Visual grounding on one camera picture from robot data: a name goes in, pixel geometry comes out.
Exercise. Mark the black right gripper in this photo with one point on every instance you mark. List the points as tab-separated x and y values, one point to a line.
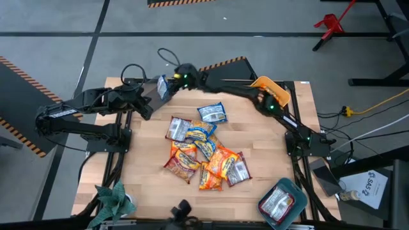
188	75

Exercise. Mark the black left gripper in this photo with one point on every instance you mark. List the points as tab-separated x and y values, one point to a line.
134	97

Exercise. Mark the blue Maruchan ramen pack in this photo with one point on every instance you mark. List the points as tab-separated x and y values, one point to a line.
206	148
162	87
212	112
200	128

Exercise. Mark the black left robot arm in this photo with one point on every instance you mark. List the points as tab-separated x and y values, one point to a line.
64	113

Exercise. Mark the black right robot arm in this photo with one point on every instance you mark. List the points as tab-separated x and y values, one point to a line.
236	91

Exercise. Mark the black hazard-striped platform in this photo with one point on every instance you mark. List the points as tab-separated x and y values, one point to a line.
19	96
233	68
179	2

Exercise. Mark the white plant pot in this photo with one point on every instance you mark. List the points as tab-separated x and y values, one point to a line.
131	200

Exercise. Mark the green artificial plant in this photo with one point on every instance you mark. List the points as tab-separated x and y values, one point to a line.
112	201

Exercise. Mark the yellow plastic basket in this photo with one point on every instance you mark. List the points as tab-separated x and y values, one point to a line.
271	83

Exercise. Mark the grey metal foot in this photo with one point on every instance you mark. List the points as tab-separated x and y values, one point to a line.
9	142

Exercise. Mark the blue-grey plastic bin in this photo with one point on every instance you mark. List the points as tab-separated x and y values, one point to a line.
295	191

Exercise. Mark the red metal stand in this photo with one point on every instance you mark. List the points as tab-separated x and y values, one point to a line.
330	23

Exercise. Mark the dark tablet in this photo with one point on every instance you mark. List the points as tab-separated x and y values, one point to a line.
324	177

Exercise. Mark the small beige bottle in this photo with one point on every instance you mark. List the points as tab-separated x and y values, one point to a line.
350	195

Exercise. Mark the white printed paper sheet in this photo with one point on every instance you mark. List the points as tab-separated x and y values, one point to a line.
367	188

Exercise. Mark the black side desk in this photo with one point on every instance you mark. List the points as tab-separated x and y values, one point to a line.
399	191

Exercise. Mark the black aluminium table frame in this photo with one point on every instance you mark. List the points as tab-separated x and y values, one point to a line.
243	225

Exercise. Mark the black desk frame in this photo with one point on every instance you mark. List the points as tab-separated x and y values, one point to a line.
377	82

